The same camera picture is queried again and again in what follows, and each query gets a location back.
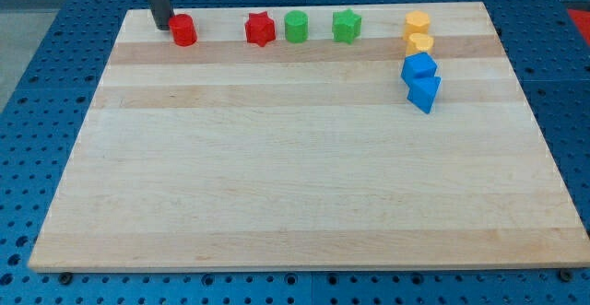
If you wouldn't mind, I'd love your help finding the red cylinder block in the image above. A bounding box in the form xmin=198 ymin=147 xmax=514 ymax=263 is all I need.
xmin=168 ymin=14 xmax=197 ymax=47

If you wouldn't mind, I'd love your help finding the red star block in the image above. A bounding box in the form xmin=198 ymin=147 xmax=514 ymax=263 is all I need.
xmin=244 ymin=11 xmax=276 ymax=47

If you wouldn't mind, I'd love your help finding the green cylinder block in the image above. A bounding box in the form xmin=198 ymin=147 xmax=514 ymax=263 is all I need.
xmin=284 ymin=10 xmax=309 ymax=43

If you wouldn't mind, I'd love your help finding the light wooden board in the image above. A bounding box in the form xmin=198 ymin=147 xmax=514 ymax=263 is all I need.
xmin=29 ymin=2 xmax=589 ymax=273

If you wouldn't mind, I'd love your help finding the green star block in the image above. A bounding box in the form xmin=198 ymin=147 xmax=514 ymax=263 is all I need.
xmin=332 ymin=8 xmax=362 ymax=44

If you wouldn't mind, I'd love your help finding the yellow hexagon block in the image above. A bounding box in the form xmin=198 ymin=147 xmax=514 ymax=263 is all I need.
xmin=403 ymin=10 xmax=431 ymax=41

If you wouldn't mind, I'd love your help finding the yellow heart block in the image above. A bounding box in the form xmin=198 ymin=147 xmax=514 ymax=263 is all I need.
xmin=406 ymin=33 xmax=434 ymax=56

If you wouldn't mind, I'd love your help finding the blue cube block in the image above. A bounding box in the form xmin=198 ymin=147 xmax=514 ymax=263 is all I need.
xmin=401 ymin=53 xmax=438 ymax=86

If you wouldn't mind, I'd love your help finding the blue triangle block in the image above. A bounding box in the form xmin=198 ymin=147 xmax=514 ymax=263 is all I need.
xmin=407 ymin=76 xmax=442 ymax=114

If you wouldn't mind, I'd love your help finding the red object at right edge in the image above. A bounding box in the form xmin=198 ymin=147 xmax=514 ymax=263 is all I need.
xmin=567 ymin=8 xmax=590 ymax=45

